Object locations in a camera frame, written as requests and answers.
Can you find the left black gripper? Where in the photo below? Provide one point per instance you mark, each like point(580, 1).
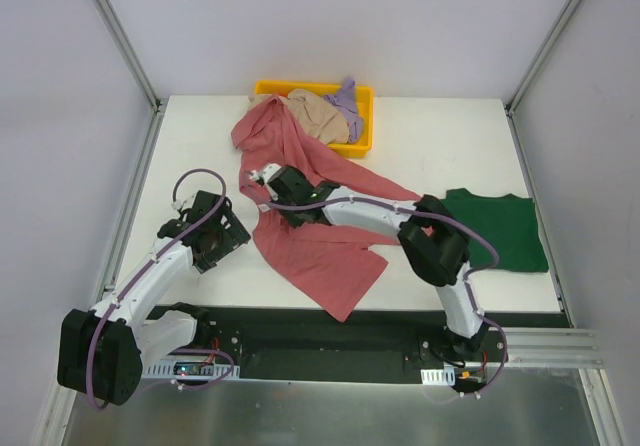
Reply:
point(232, 223)

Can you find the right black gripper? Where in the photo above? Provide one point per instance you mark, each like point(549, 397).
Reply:
point(279, 184)

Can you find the pink t shirt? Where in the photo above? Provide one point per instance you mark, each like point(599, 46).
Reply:
point(333, 265)

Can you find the green t shirt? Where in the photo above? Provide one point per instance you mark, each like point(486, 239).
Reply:
point(508, 223)

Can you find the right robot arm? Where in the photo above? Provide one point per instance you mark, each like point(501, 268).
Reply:
point(434, 243)

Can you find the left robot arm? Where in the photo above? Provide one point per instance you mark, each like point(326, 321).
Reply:
point(104, 350)

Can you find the beige t shirt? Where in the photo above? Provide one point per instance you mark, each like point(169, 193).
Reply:
point(317, 117)

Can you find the purple t shirt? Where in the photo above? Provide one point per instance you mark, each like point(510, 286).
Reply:
point(344, 100)

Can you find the yellow plastic bin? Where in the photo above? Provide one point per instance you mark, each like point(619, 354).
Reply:
point(364, 96)

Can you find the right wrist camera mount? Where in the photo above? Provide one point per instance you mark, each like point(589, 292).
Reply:
point(263, 175)

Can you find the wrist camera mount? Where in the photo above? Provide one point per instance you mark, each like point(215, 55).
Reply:
point(263, 175)
point(181, 204)

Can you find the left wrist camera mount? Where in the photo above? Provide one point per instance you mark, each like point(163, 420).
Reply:
point(181, 204)

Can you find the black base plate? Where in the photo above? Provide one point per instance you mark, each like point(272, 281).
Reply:
point(371, 346)

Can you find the left white cable duct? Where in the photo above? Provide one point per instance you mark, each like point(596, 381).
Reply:
point(190, 370)

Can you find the white cable duct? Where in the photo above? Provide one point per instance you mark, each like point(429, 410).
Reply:
point(438, 377)
point(190, 370)

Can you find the right white cable duct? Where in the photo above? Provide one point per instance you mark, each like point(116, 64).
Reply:
point(438, 377)

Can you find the left aluminium frame post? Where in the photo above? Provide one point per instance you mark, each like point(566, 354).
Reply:
point(124, 46)

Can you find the aluminium frame post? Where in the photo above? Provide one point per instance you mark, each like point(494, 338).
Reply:
point(559, 26)
point(124, 46)

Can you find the right aluminium frame post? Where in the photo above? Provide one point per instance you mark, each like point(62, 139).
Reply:
point(559, 26)

